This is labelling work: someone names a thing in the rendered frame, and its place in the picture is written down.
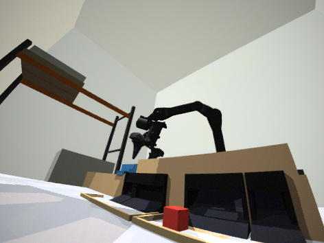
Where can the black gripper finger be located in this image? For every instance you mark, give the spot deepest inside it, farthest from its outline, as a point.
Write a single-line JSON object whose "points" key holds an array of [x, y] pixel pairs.
{"points": [[137, 146], [153, 156]]}

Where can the red cube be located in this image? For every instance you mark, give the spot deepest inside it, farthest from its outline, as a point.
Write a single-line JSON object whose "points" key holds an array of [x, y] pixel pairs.
{"points": [[175, 218]]}

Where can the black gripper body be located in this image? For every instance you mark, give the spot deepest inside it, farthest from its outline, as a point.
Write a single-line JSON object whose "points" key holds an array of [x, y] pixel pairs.
{"points": [[149, 141]]}

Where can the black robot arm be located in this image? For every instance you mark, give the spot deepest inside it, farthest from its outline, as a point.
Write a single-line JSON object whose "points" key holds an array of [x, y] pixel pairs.
{"points": [[213, 115]]}

